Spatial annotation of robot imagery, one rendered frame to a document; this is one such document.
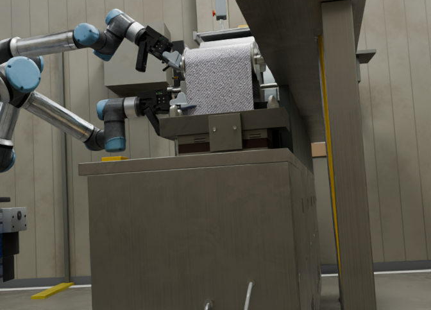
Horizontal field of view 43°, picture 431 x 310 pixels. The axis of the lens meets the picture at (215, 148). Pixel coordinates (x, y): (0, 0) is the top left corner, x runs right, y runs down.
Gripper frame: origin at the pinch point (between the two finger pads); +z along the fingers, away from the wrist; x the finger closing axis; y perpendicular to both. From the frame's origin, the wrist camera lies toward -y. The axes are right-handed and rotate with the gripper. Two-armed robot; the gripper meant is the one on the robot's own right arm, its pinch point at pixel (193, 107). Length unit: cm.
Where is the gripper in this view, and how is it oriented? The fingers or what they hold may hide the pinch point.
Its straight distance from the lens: 191.9
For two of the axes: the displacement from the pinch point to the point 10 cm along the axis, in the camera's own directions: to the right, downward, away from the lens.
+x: 2.1, 0.8, 9.8
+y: -0.6, -9.9, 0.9
